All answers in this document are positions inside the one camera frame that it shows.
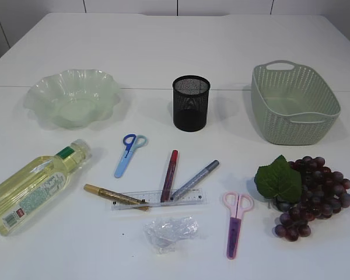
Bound silver glitter marker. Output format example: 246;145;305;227
170;160;220;201

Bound yellow oil bottle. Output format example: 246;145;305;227
0;139;91;236

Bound gold glitter marker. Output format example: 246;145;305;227
83;184;149;211

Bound black mesh pen cup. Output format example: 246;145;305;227
173;75;211;132

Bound red glitter marker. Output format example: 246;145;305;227
160;150;179;203

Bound translucent green wavy plate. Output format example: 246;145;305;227
24;69;120;130

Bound crumpled clear plastic sheet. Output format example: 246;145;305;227
143;216;199;254

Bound purple grape bunch with leaf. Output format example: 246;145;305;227
254;155;350;242

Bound pale green woven basket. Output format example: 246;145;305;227
251;60;341;146

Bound clear plastic ruler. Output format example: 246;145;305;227
123;188;207;207

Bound pink purple scissors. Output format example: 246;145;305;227
223;191;254;260

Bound blue scissors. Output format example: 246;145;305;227
114;134;148;179

